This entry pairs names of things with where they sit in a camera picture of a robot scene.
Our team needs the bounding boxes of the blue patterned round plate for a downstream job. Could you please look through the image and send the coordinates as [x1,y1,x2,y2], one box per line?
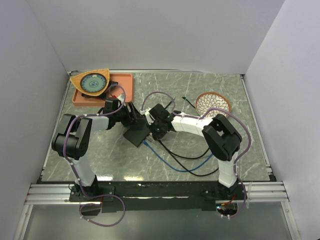
[80,73,107,93]

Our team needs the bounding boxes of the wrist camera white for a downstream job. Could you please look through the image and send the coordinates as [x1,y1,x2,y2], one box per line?
[113,93,125,103]
[139,108,154,125]

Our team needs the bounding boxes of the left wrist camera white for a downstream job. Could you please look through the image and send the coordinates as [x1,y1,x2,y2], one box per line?
[113,93,125,103]

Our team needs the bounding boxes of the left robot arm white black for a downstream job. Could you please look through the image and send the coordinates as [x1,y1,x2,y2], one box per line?
[51,97,150,201]

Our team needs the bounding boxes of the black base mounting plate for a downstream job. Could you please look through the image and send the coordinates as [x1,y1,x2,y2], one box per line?
[68,174,277,214]

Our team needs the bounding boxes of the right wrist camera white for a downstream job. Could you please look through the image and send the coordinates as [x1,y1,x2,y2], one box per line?
[139,108,154,125]

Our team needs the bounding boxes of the salmon pink tray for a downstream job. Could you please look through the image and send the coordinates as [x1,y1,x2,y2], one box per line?
[72,73,134,107]

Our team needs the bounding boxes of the aluminium rail frame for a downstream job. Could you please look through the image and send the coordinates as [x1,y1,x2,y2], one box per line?
[19,71,295,240]

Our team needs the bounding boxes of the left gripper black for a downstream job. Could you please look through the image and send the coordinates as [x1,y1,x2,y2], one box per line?
[114,102,145,127]

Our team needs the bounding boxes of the flower patterned brown bowl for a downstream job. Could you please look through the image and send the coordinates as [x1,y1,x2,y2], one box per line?
[195,92,231,116]

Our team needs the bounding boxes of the black network switch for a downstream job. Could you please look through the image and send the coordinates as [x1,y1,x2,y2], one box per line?
[123,119,151,148]

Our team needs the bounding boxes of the blue ethernet cable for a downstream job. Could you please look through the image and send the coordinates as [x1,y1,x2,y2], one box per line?
[141,140,215,173]

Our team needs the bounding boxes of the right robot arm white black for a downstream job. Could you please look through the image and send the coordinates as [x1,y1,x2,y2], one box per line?
[141,104,251,200]

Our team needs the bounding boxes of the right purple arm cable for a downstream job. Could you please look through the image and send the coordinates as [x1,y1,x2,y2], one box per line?
[139,91,252,219]

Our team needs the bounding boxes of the black dish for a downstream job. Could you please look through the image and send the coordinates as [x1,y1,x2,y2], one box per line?
[81,81,119,100]

